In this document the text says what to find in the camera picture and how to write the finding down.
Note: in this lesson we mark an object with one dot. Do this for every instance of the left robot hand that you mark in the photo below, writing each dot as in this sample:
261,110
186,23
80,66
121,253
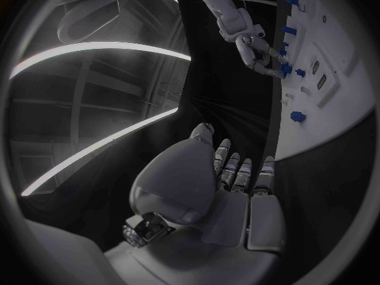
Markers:
178,178

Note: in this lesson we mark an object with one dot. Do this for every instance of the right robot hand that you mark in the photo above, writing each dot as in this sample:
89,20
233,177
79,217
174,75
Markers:
252,49

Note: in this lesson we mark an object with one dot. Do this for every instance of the blue plug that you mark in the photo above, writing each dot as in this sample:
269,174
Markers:
286,70

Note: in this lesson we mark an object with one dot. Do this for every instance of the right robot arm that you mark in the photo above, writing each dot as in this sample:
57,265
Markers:
228,16

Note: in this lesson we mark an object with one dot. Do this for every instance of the white task board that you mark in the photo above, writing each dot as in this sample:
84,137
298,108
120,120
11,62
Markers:
335,114

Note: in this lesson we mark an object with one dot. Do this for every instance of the small blue block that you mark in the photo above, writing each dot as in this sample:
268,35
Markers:
283,50

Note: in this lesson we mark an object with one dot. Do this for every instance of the blue peg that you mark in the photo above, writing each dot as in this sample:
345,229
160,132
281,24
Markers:
300,72

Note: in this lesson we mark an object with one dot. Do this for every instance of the blue cylinder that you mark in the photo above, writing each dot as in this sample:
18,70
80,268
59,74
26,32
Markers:
297,116

